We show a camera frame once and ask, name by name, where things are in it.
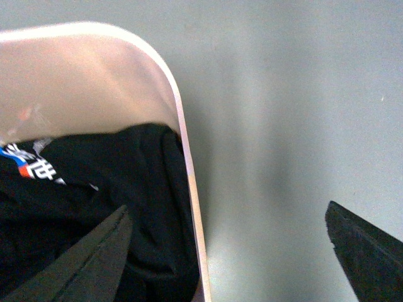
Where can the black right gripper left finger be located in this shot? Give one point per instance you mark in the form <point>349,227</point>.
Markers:
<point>89,271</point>

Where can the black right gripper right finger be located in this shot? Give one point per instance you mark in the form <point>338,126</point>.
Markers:
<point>370,258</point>

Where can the beige plastic laundry hamper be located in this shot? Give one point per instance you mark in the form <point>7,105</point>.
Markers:
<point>89,77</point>

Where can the black printed garment in hamper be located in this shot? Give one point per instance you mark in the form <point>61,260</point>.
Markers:
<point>54,191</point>

